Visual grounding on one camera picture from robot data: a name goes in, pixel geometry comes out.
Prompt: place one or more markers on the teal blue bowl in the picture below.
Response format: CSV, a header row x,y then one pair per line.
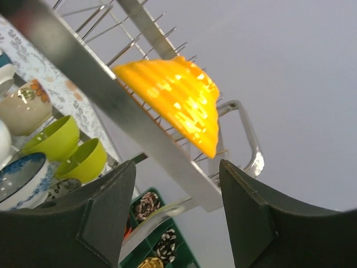
x,y
4,59

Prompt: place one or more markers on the pink black rolled tie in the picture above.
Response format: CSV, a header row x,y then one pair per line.
x,y
148,204

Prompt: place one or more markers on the steel two-tier dish rack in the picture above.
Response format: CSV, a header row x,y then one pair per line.
x,y
59,43

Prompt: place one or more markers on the orange navy rolled tie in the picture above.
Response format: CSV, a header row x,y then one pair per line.
x,y
128,227

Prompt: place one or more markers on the dark floral rolled tie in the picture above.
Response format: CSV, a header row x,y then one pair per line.
x,y
165,249

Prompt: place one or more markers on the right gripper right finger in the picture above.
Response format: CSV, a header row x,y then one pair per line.
x,y
270,229

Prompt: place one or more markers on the lime green bowl right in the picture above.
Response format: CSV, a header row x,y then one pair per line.
x,y
85,164

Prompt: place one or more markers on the beige floral bowl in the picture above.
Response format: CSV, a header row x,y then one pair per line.
x,y
26,109

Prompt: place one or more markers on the green divided organizer tray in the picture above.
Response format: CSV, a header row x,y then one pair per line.
x,y
146,234

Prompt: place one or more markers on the yellow ribbed bowl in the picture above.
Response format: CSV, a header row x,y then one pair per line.
x,y
179,91

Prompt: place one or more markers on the red pattern bowl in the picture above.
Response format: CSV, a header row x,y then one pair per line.
x,y
62,188

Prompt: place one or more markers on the lime green bowl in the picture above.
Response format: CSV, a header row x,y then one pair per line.
x,y
85,164
58,141

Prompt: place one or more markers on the lime green bowl left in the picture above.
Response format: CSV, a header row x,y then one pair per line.
x,y
58,141

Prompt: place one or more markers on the blue floral white bowl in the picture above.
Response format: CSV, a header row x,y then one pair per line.
x,y
25,182

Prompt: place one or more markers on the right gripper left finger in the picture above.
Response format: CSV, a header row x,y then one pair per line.
x,y
84,228

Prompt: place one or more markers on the yellow patterned rolled tie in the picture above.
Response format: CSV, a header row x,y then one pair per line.
x,y
151,262

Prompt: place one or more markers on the floral table mat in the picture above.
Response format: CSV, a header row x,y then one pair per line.
x,y
65,96

